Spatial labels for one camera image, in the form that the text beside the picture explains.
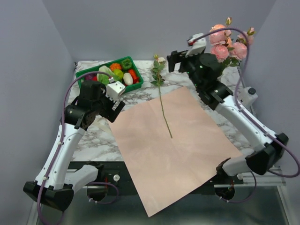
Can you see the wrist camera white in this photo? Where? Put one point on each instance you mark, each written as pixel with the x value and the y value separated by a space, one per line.
pixel 114 90
pixel 197 45

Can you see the lime green fruit toy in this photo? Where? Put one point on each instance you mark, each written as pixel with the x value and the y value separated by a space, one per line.
pixel 118 73

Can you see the pink flower bouquet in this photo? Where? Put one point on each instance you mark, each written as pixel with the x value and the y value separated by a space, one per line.
pixel 220 42

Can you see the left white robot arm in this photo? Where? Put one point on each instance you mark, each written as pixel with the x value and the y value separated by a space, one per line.
pixel 75 120

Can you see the orange pumpkin toy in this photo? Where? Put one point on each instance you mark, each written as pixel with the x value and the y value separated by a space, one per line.
pixel 115 66

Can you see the green bell pepper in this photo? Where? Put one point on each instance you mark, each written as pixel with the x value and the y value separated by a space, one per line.
pixel 126 64

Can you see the white rose stem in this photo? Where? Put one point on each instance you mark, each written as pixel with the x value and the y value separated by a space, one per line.
pixel 156 69

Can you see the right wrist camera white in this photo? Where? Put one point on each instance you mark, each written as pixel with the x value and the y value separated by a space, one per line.
pixel 197 45

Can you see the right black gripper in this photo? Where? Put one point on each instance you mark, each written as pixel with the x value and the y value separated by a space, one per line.
pixel 176 57

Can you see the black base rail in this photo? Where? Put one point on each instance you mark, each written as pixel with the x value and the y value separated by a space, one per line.
pixel 118 174

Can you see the pink rose stem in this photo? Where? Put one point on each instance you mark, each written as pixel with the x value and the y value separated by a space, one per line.
pixel 239 51

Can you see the aluminium frame rail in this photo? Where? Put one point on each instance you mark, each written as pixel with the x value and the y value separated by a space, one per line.
pixel 264 180

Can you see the red chili pepper toy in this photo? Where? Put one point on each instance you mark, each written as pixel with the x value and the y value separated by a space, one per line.
pixel 134 76

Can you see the pink wrapping paper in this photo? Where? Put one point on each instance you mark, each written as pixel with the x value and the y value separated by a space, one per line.
pixel 170 146

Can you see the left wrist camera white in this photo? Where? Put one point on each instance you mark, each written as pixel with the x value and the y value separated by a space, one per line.
pixel 114 90

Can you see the green lettuce toy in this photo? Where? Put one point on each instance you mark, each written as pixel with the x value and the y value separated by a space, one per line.
pixel 106 75

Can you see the purple onion toy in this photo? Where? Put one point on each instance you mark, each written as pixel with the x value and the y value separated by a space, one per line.
pixel 89 77

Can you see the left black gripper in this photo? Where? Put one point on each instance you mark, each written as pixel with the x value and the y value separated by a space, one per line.
pixel 108 114

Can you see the beige ribbon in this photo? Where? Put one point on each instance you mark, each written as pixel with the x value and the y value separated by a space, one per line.
pixel 102 124

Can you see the white spray bottle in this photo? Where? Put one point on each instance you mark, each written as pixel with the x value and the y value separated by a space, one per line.
pixel 247 96

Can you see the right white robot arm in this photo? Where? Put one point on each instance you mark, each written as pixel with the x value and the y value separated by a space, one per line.
pixel 203 70

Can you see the white egg-shaped vegetable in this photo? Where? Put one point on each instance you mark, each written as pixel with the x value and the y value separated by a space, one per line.
pixel 127 78

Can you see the green plastic tray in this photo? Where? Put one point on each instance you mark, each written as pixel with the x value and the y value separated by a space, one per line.
pixel 134 67

